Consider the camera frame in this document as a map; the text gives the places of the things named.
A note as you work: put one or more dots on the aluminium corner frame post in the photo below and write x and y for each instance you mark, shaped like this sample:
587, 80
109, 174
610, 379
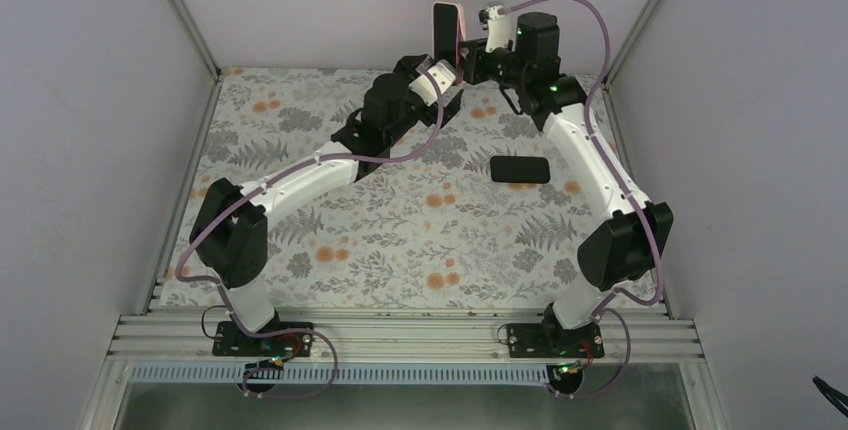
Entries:
643, 19

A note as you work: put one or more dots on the aluminium rail base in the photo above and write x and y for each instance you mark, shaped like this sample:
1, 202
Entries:
445, 336

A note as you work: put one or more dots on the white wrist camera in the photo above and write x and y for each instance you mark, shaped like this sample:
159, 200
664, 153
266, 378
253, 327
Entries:
495, 21
433, 82

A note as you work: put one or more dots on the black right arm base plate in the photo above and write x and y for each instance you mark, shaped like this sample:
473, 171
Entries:
536, 341

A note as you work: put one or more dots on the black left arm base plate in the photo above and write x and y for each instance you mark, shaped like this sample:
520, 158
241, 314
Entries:
230, 341

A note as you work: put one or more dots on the slotted grey cable duct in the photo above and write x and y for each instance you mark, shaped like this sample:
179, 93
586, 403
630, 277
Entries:
347, 374

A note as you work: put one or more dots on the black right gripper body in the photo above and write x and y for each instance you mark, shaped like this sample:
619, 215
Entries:
516, 72

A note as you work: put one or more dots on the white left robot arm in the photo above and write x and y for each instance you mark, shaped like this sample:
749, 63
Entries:
231, 232

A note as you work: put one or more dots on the black object at corner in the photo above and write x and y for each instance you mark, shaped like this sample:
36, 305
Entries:
835, 397

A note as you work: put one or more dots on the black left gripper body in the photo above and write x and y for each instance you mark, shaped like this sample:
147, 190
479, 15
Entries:
398, 131

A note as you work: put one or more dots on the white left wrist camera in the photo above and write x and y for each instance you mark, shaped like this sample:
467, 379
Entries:
433, 82

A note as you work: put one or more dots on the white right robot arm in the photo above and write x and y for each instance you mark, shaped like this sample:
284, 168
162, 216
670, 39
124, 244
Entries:
632, 229

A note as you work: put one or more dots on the floral patterned table mat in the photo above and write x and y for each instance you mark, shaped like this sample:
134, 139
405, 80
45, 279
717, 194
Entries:
490, 216

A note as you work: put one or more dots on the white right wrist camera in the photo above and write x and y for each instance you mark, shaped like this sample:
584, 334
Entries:
495, 21

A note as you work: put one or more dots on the pink phone case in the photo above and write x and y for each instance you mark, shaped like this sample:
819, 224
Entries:
460, 33

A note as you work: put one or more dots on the left aluminium frame post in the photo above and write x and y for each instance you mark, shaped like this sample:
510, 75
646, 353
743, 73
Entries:
196, 38

